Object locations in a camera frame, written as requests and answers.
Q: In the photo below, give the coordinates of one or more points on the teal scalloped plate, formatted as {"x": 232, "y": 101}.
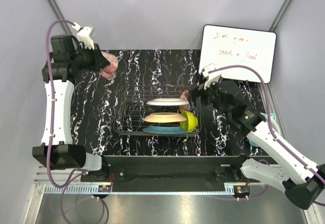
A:
{"x": 165, "y": 129}

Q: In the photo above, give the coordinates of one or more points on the white watermelon pattern plate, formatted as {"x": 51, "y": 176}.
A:
{"x": 168, "y": 102}

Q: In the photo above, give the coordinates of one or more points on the orange bird plate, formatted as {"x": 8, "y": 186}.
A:
{"x": 164, "y": 117}

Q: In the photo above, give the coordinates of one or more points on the black marble pattern mat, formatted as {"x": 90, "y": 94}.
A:
{"x": 96, "y": 101}

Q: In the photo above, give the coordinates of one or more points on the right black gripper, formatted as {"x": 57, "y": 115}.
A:
{"x": 200, "y": 91}

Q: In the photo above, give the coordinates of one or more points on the white whiteboard with red writing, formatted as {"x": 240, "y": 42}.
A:
{"x": 228, "y": 46}

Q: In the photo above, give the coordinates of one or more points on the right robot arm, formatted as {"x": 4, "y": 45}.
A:
{"x": 299, "y": 178}

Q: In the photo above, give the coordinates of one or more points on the red patterned blue zigzag bowl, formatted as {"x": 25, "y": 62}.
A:
{"x": 185, "y": 96}

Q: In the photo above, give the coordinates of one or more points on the pink mug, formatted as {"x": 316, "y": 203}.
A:
{"x": 109, "y": 72}

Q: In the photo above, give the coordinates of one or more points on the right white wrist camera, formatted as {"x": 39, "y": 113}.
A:
{"x": 210, "y": 75}

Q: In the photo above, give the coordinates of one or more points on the black wire dish rack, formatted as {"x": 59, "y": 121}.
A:
{"x": 129, "y": 119}

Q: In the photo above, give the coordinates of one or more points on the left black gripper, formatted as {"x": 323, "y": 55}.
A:
{"x": 100, "y": 61}

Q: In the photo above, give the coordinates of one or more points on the teal headphones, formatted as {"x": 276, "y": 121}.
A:
{"x": 275, "y": 126}

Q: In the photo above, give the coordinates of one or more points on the grey slotted cable duct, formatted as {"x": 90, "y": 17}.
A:
{"x": 224, "y": 189}

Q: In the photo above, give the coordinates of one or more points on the lime green bowl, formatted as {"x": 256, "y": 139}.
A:
{"x": 191, "y": 121}

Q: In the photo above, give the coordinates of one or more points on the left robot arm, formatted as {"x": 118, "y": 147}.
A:
{"x": 69, "y": 56}

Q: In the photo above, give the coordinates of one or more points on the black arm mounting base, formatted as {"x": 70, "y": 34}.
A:
{"x": 191, "y": 172}

